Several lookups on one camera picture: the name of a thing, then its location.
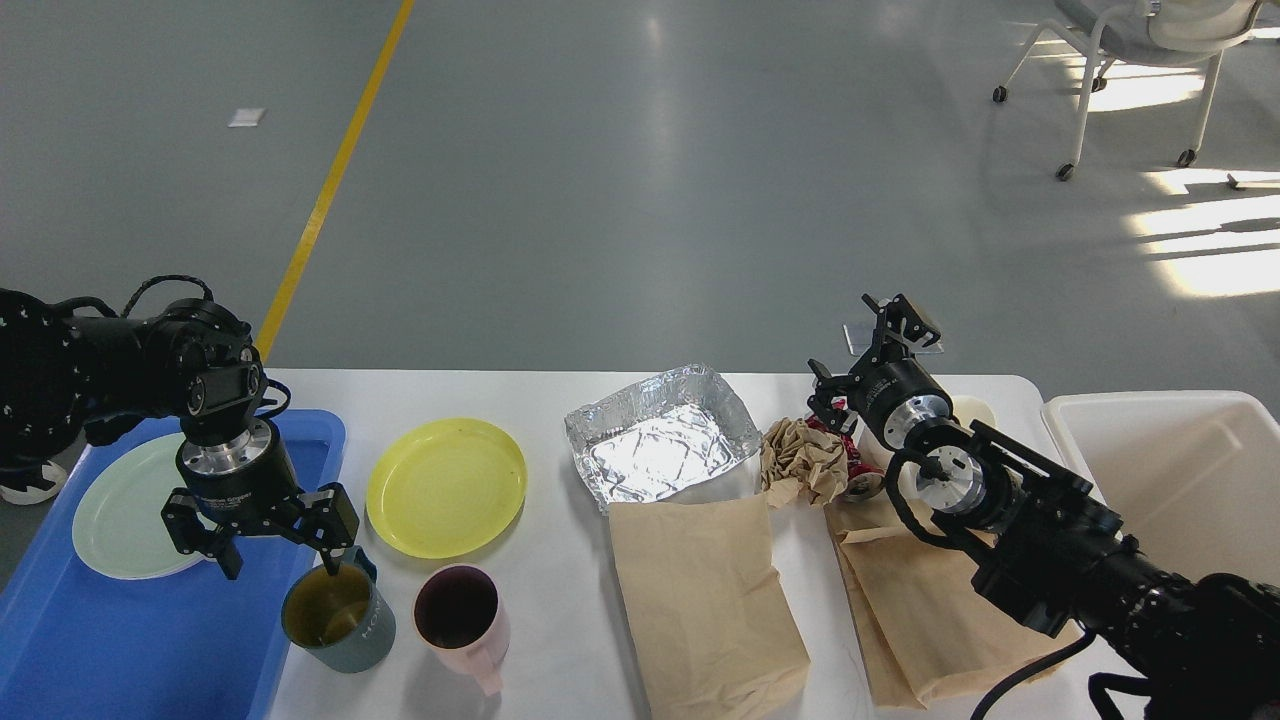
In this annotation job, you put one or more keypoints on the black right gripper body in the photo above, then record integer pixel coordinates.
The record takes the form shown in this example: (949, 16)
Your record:
(895, 398)

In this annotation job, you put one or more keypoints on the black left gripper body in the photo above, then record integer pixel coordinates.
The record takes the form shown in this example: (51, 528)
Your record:
(246, 482)

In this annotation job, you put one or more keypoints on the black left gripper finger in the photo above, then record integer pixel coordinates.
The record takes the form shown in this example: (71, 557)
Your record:
(329, 524)
(182, 522)

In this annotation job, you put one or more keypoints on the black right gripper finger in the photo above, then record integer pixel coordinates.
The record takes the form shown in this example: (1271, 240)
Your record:
(897, 313)
(828, 401)

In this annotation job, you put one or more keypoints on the teal mug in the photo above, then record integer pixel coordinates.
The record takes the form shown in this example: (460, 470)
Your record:
(341, 619)

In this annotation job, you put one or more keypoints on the yellow plastic plate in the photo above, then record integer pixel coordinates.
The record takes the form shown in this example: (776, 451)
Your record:
(447, 488)

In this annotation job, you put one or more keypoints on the pink mug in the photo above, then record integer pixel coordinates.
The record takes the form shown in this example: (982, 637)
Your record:
(458, 612)

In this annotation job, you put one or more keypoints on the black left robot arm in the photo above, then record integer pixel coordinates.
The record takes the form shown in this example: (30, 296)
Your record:
(79, 369)

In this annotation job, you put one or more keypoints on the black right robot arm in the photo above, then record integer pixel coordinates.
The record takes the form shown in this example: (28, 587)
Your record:
(1046, 552)

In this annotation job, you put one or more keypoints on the pale green plate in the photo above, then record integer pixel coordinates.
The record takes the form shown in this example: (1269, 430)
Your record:
(118, 530)

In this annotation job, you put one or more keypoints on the white paper cup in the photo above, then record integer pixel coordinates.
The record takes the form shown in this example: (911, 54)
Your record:
(968, 409)

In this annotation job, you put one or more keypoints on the crumpled brown paper ball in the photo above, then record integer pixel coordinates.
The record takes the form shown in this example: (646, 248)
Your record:
(802, 463)

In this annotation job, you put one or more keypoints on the crushed red can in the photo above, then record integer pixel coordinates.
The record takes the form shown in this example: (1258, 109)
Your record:
(864, 481)

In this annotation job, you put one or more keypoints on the aluminium foil tray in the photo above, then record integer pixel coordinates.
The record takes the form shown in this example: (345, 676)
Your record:
(660, 437)

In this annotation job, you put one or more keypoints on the blue plastic tray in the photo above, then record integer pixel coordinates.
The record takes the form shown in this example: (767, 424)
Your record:
(78, 645)

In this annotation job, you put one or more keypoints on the black white sneaker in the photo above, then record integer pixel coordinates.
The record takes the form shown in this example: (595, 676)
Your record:
(29, 486)

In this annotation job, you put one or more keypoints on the brown paper bag right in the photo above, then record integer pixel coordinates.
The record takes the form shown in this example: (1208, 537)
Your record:
(924, 633)

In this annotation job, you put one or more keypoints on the flat brown paper bag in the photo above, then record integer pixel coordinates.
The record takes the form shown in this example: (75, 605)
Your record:
(713, 633)

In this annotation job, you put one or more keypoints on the white plastic bin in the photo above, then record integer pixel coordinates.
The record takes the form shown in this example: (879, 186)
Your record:
(1195, 474)

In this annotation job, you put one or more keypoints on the white office chair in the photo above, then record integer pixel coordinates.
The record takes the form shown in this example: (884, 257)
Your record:
(1162, 34)

